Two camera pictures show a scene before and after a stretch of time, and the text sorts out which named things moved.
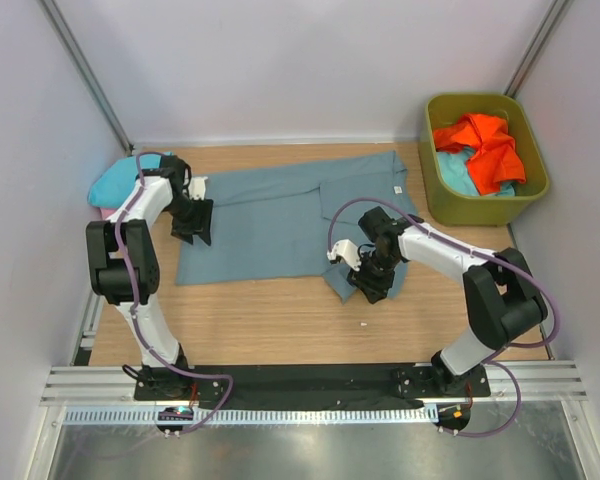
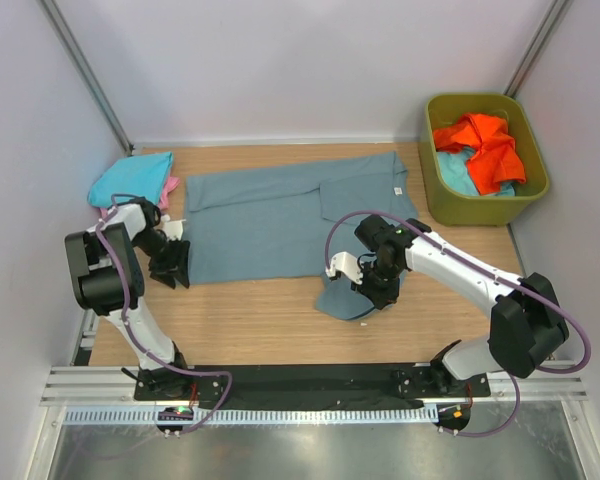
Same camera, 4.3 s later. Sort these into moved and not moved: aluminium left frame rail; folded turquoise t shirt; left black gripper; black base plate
Moved: left black gripper
Not moved: aluminium left frame rail; black base plate; folded turquoise t shirt
